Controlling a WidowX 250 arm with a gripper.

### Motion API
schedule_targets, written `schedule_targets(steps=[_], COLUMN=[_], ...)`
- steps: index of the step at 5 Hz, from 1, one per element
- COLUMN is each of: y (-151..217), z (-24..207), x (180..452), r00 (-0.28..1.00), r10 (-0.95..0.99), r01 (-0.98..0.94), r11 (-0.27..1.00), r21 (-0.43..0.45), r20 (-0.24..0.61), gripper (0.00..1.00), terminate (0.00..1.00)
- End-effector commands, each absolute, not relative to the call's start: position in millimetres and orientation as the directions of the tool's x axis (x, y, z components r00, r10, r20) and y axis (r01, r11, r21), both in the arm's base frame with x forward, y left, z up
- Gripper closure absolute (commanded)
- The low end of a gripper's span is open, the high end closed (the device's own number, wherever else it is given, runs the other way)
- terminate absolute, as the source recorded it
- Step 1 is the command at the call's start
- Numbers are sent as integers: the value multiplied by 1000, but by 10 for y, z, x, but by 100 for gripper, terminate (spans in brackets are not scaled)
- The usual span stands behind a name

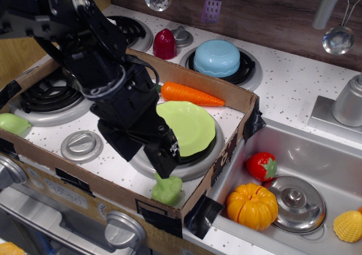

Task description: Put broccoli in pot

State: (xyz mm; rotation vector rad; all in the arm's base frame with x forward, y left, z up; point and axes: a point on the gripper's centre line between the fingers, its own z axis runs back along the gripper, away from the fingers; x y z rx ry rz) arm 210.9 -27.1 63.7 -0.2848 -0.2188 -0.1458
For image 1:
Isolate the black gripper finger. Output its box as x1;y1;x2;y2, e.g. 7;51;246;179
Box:
98;120;146;162
144;133;180;179

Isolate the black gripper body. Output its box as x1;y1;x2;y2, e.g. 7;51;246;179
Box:
84;63;172;145

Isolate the green toy broccoli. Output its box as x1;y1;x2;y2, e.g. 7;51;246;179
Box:
151;173;183;205

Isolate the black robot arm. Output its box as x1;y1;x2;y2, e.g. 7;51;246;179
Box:
1;0;180;179

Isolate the steel pot lid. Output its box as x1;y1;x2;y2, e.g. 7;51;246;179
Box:
263;175;327;235

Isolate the front right stove burner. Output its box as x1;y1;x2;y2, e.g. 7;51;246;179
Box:
129;120;224;182

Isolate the stove burner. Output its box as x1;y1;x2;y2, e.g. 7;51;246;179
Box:
107;16;153;52
179;45;264;91
129;120;224;182
9;68;93;127

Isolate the green plastic plate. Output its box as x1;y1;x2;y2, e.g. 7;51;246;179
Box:
157;101;216;157

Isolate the orange toy carrot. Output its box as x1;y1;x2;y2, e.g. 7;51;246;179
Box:
156;81;225;106

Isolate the silver stove knob front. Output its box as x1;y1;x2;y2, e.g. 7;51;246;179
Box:
61;131;104;164

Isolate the silver stove knob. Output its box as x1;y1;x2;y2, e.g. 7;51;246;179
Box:
61;131;104;164
171;25;193;49

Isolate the dark red toy pepper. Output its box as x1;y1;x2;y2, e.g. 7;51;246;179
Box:
153;29;177;60

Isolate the back left stove burner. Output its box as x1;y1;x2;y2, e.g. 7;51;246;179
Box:
107;16;153;52

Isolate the front left stove burner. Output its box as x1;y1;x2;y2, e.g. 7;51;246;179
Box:
9;68;93;127

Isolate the cardboard fence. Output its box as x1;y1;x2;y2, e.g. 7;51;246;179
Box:
1;50;260;237

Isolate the silver stove knob back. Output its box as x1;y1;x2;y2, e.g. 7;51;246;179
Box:
171;25;193;49

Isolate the silver oven knob right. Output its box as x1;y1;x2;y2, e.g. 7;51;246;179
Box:
104;210;146;251

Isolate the silver oven knob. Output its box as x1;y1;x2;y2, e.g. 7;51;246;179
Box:
104;210;146;251
1;155;29;189

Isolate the light blue plastic bowl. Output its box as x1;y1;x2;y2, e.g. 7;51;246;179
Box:
193;40;240;78

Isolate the red toy strawberry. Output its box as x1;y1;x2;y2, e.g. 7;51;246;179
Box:
245;152;277;181

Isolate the orange toy pumpkin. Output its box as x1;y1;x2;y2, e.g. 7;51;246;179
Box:
227;183;279;231

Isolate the back right stove burner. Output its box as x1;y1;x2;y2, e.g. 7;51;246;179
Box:
179;45;264;91

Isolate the light green toy vegetable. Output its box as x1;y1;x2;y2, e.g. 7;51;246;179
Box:
1;113;31;135

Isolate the silver oven knob left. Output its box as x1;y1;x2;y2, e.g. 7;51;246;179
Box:
1;155;29;189

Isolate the hanging purple spatula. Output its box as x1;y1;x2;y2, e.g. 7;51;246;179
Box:
200;0;222;24

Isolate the yellow toy bottom left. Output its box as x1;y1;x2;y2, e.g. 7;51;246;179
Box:
0;242;25;255

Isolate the steel sink basin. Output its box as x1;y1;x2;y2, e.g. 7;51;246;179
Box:
209;120;361;254

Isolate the silver faucet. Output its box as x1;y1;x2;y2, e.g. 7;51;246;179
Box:
307;0;361;143

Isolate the yellow toy corn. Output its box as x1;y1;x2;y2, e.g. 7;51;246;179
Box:
333;210;361;243

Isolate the hanging steel ladle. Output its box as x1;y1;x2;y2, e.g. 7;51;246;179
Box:
322;0;361;56

